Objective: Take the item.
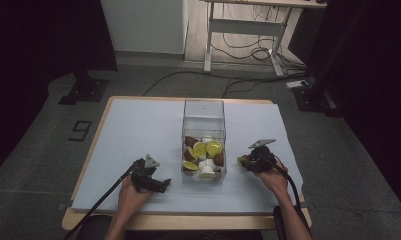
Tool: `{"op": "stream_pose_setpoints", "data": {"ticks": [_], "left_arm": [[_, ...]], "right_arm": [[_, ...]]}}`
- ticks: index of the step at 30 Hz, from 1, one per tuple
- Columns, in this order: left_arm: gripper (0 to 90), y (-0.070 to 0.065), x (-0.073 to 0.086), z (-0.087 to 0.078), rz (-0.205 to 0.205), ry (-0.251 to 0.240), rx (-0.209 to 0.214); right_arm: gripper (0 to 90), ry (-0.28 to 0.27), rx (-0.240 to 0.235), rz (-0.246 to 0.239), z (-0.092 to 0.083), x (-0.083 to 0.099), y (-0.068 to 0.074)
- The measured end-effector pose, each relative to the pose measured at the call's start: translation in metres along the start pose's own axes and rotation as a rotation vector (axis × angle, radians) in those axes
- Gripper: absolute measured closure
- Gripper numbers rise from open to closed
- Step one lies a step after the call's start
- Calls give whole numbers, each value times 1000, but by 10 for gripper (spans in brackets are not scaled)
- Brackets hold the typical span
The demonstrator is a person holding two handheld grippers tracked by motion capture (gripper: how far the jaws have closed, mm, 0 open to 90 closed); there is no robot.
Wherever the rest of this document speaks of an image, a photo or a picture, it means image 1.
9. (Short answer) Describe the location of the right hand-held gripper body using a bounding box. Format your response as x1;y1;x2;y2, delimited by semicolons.
248;138;278;174

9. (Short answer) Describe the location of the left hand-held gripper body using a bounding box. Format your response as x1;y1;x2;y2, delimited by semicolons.
130;153;163;194

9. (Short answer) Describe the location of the brown green-lidded coffee capsule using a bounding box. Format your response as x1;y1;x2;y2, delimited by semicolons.
236;154;253;170

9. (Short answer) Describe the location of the clear acrylic drawer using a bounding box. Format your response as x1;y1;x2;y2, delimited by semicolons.
180;129;228;185

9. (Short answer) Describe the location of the pile of coffee capsules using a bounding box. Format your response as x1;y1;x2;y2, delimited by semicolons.
182;135;226;181

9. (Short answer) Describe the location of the person's right hand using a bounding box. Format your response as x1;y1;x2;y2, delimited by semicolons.
255;162;291;203

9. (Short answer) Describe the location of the person's left hand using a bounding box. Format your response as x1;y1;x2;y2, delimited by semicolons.
116;176;155;218

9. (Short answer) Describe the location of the light blue table sheet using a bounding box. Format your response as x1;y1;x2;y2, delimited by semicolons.
71;98;304;215

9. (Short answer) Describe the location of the wooden table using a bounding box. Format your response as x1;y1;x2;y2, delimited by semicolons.
61;95;313;232

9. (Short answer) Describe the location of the black stand base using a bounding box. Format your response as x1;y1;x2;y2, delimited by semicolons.
292;84;344;118
58;71;111;106

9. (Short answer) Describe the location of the white power strip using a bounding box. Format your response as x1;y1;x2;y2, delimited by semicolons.
285;79;310;90

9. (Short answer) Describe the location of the dark curtain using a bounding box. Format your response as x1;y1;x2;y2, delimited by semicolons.
299;0;401;216
0;0;119;183

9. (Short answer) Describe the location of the white cabinet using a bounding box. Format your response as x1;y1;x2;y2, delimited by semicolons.
99;0;189;56

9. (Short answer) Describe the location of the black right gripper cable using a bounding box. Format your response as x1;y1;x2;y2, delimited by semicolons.
262;154;304;213

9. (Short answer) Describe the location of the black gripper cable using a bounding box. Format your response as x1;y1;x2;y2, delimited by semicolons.
262;154;304;213
62;159;141;240

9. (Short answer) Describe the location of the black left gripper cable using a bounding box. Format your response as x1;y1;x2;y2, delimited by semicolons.
62;159;141;240

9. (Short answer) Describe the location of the tangle of black cables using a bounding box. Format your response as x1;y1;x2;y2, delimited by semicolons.
210;31;310;73

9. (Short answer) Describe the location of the long black floor cable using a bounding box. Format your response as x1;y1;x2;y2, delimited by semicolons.
142;69;310;98

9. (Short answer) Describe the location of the white desk frame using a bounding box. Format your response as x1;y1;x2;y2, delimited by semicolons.
201;0;328;79

